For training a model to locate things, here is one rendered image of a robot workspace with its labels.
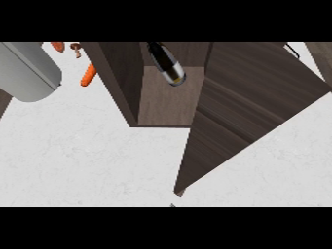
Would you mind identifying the black cabinet door handle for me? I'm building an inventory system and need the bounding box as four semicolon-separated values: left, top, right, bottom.
283;42;302;60

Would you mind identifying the brown mushroom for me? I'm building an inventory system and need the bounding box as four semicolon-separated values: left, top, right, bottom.
70;42;83;59

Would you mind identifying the orange vegetable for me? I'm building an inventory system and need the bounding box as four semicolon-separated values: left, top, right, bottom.
49;41;69;53

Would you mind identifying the dark wooden cabinet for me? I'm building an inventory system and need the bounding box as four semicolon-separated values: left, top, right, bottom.
80;41;215;128

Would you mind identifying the dark wooden cabinet door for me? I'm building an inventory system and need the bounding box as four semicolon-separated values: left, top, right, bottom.
173;41;332;198

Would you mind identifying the orange carrot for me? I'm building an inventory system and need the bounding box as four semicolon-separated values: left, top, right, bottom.
80;62;98;88

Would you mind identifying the dark wine bottle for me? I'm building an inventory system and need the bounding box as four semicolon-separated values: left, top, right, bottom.
145;41;190;88

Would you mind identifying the pale grey rounded appliance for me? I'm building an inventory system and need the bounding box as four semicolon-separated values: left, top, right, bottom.
0;41;64;103

